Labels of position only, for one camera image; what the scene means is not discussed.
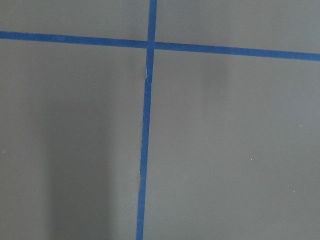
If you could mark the brown paper table cover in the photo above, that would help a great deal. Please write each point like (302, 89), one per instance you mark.
(159, 119)

